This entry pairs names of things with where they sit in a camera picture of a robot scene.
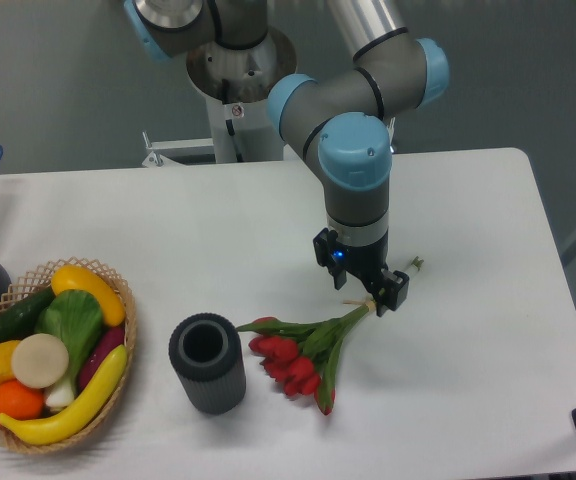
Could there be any yellow squash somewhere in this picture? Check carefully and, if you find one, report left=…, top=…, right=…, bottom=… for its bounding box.
left=51, top=264, right=126, bottom=327

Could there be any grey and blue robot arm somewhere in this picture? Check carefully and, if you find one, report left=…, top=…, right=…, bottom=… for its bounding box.
left=124, top=1, right=450, bottom=313

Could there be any beige round mushroom cap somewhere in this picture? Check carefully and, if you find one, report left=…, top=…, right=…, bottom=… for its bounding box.
left=11, top=333, right=69, bottom=389

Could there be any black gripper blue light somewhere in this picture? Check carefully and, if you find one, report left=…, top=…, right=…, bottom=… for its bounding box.
left=313, top=228, right=410, bottom=317

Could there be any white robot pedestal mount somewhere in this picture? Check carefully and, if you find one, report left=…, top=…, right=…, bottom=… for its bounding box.
left=142, top=27, right=297, bottom=167

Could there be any dark grey ribbed vase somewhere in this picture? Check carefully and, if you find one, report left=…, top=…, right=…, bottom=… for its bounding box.
left=168, top=312, right=246, bottom=415

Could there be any green cucumber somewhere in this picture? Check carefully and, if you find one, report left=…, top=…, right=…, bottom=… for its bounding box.
left=0, top=287, right=55, bottom=343

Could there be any green bok choy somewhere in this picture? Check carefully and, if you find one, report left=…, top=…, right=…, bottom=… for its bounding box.
left=35, top=290, right=103, bottom=413

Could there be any purple eggplant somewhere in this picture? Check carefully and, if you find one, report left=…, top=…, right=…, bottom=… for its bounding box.
left=77, top=326, right=125, bottom=392

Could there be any yellow banana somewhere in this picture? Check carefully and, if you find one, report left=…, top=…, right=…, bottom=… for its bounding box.
left=0, top=345, right=128, bottom=446

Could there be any woven wicker basket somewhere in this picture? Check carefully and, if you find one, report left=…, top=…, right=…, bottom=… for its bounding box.
left=0, top=257, right=137, bottom=454

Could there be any orange fruit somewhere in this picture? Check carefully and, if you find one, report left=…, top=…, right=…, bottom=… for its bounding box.
left=0, top=380, right=44, bottom=420

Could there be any red tulip bouquet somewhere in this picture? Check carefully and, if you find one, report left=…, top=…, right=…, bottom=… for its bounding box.
left=235, top=256, right=425, bottom=417

